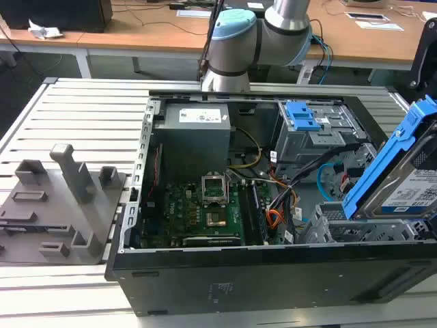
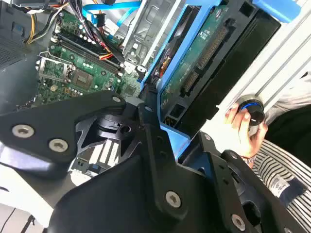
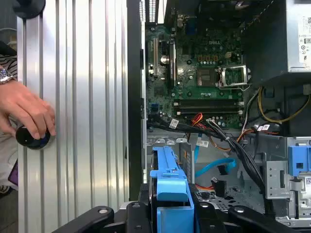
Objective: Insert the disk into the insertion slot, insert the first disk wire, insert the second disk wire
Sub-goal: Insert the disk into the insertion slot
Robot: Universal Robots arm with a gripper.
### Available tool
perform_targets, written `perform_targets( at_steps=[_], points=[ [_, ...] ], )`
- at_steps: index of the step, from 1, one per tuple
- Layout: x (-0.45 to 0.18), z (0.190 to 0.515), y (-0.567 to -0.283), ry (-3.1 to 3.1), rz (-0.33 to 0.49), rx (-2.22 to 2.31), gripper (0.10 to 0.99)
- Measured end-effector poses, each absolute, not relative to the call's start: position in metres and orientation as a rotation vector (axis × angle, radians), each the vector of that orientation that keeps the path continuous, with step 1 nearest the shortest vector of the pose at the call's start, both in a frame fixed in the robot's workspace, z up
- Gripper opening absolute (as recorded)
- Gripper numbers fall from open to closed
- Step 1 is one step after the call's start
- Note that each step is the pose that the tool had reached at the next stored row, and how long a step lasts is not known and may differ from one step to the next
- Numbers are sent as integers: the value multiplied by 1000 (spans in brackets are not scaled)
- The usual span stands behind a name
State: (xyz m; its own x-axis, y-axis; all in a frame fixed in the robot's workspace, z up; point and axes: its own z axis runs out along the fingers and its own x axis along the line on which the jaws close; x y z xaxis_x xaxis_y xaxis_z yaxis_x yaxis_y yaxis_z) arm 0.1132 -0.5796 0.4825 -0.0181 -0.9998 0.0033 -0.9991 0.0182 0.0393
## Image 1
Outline black RAM stick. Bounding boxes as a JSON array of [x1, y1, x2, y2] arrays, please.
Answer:
[[238, 182, 255, 246], [251, 182, 269, 245]]

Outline blue disk wire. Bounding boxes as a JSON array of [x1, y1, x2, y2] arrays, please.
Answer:
[[316, 163, 344, 215]]

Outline thin red wire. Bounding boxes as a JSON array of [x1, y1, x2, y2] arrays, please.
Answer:
[[149, 145, 163, 206]]

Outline green motherboard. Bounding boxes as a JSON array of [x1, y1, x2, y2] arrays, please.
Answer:
[[141, 177, 294, 249]]

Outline black open PC case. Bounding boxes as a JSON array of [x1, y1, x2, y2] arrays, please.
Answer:
[[104, 89, 437, 317]]

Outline hard disk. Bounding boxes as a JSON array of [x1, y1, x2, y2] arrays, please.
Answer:
[[342, 98, 437, 221]]

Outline wooden desk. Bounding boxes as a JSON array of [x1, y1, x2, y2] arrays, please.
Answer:
[[76, 0, 437, 85], [0, 6, 90, 80]]

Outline CPU socket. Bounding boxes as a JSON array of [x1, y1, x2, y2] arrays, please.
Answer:
[[203, 210, 229, 230]]

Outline metal disk bay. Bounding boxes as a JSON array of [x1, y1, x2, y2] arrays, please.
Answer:
[[296, 201, 437, 244]]

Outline orange power wire bundle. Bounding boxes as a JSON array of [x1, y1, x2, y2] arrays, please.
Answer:
[[266, 184, 301, 235]]

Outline yellow black power wires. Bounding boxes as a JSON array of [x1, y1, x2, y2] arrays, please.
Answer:
[[227, 128, 264, 170]]

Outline black wire bundle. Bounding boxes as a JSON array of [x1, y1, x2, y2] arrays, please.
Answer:
[[269, 142, 365, 219]]

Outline grey power supply unit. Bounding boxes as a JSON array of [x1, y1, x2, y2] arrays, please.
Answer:
[[152, 103, 234, 185]]

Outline black computer tower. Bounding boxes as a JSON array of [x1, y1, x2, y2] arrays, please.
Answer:
[[0, 0, 113, 33]]

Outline crumpled white paper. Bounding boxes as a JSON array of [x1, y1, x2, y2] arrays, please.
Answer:
[[27, 18, 64, 40]]

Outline red orange disk wire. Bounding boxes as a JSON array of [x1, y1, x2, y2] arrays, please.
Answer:
[[339, 167, 353, 193]]

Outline black graphics card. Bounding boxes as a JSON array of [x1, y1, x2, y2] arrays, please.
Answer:
[[182, 234, 242, 247]]

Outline metal drive cage blue latch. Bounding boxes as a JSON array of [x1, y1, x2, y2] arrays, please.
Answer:
[[275, 100, 369, 176]]

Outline blue cable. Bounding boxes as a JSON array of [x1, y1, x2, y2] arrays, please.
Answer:
[[315, 33, 335, 85]]

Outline metal CPU socket cover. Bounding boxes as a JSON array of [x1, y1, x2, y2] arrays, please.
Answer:
[[201, 174, 229, 207]]

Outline white paper sheet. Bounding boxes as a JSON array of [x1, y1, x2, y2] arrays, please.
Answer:
[[176, 9, 213, 18], [354, 20, 404, 32]]

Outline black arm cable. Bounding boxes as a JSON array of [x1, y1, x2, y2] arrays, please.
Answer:
[[197, 0, 226, 83]]

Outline grey parts rack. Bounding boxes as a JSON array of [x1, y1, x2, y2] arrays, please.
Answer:
[[0, 143, 129, 266]]

